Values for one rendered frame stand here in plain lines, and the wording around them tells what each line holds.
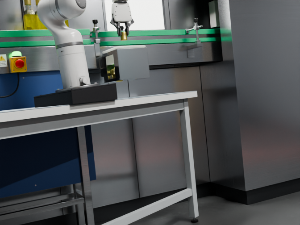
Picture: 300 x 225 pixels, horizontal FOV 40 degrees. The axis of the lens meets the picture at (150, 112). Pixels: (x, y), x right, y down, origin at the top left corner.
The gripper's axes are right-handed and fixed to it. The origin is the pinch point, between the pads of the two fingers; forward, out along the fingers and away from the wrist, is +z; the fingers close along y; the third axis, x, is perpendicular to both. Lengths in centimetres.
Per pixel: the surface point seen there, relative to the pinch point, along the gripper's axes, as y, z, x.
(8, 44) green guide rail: 58, 3, -7
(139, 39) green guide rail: -17.5, 1.4, -18.9
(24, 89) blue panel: 53, 26, -7
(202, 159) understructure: -66, 83, -39
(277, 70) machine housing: -106, 27, -2
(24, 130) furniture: 63, 43, 46
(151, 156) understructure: -27, 75, -38
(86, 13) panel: 8.1, -17.2, -34.1
